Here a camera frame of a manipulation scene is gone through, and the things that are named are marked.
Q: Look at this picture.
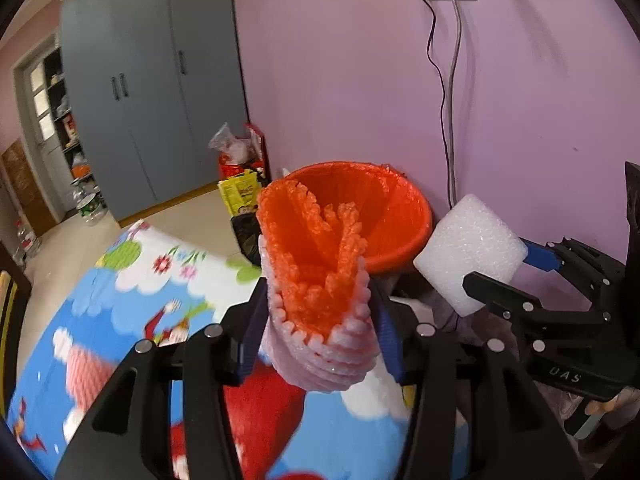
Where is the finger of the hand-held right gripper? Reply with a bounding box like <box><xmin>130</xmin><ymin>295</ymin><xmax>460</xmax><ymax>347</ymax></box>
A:
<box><xmin>521</xmin><ymin>237</ymin><xmax>626</xmax><ymax>288</ymax></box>
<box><xmin>462</xmin><ymin>271</ymin><xmax>612</xmax><ymax>327</ymax></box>

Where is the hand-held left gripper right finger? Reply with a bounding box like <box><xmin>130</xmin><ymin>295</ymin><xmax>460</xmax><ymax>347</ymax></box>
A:
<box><xmin>369</xmin><ymin>280</ymin><xmax>586</xmax><ymax>480</ymax></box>

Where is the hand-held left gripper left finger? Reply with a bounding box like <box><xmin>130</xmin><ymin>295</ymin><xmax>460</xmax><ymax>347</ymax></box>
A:
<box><xmin>54</xmin><ymin>277</ymin><xmax>272</xmax><ymax>480</ymax></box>

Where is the white foam block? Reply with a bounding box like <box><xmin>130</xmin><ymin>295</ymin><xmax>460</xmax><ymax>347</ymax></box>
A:
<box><xmin>412</xmin><ymin>194</ymin><xmax>529</xmax><ymax>317</ymax></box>

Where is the orange pink foam net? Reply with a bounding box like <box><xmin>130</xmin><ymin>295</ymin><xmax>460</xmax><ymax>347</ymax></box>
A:
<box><xmin>256</xmin><ymin>180</ymin><xmax>374</xmax><ymax>394</ymax></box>

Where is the red trash bin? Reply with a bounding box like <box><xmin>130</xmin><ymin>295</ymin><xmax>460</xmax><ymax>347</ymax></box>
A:
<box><xmin>280</xmin><ymin>161</ymin><xmax>434</xmax><ymax>276</ymax></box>

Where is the dark furniture edge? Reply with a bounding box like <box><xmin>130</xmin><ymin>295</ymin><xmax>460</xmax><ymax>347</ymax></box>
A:
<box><xmin>624</xmin><ymin>160</ymin><xmax>640</xmax><ymax>273</ymax></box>

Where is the printed cartoon blanket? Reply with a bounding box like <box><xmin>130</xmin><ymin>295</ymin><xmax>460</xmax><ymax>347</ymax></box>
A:
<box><xmin>7</xmin><ymin>219</ymin><xmax>473</xmax><ymax>480</ymax></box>

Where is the yellow printed shopping bag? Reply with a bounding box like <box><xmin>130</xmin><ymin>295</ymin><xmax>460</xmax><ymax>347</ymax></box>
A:
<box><xmin>217</xmin><ymin>170</ymin><xmax>266</xmax><ymax>217</ymax></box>

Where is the red paper bag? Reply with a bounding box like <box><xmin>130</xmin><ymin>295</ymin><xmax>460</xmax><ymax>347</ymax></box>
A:
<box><xmin>244</xmin><ymin>122</ymin><xmax>271</xmax><ymax>182</ymax></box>

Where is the large clear water bottle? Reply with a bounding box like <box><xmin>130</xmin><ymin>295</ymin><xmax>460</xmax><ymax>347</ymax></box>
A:
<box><xmin>15</xmin><ymin>219</ymin><xmax>42</xmax><ymax>257</ymax></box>
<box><xmin>74</xmin><ymin>187</ymin><xmax>109</xmax><ymax>227</ymax></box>

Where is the clear plastic bag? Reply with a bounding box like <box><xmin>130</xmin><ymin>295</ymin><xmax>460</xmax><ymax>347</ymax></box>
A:
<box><xmin>208</xmin><ymin>122</ymin><xmax>252</xmax><ymax>164</ymax></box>

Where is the dark wooden chair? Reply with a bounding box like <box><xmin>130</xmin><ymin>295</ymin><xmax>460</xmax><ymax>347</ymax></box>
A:
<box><xmin>0</xmin><ymin>269</ymin><xmax>32</xmax><ymax>378</ymax></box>

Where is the brown wooden cabinet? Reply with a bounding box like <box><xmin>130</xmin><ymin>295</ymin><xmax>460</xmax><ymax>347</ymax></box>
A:
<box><xmin>0</xmin><ymin>140</ymin><xmax>57</xmax><ymax>239</ymax></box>

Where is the grey door with glass panes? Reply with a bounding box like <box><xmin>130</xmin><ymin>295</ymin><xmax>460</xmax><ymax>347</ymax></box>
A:
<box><xmin>12</xmin><ymin>35</ymin><xmax>72</xmax><ymax>213</ymax></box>

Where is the grey wardrobe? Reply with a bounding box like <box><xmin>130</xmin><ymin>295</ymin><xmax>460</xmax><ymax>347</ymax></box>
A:
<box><xmin>60</xmin><ymin>0</ymin><xmax>251</xmax><ymax>224</ymax></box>

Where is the dark shelf unit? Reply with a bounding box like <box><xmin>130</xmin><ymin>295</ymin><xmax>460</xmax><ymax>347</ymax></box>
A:
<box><xmin>45</xmin><ymin>47</ymin><xmax>95</xmax><ymax>197</ymax></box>

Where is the black cable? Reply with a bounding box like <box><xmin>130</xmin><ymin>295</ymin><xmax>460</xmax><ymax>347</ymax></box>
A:
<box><xmin>422</xmin><ymin>0</ymin><xmax>452</xmax><ymax>211</ymax></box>

